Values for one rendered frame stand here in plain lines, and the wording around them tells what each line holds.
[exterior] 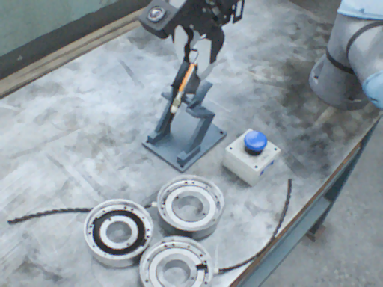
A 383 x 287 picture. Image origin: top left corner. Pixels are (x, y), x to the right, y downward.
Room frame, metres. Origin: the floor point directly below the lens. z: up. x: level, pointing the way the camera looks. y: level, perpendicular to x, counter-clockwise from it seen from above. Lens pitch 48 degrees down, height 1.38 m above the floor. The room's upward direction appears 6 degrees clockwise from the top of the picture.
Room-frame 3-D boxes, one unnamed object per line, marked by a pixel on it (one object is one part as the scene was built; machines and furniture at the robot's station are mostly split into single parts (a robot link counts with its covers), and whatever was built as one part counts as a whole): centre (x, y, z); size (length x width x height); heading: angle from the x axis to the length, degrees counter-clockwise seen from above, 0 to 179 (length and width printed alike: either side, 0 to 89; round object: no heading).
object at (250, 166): (0.49, -0.10, 0.82); 0.08 x 0.07 x 0.05; 141
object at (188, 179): (0.36, 0.00, 0.82); 0.10 x 0.10 x 0.04
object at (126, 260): (0.30, 0.10, 0.82); 0.10 x 0.10 x 0.04
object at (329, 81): (0.74, -0.32, 0.85); 0.15 x 0.15 x 0.10
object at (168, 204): (0.36, 0.00, 0.82); 0.08 x 0.08 x 0.02
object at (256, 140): (0.48, -0.10, 0.85); 0.04 x 0.04 x 0.05
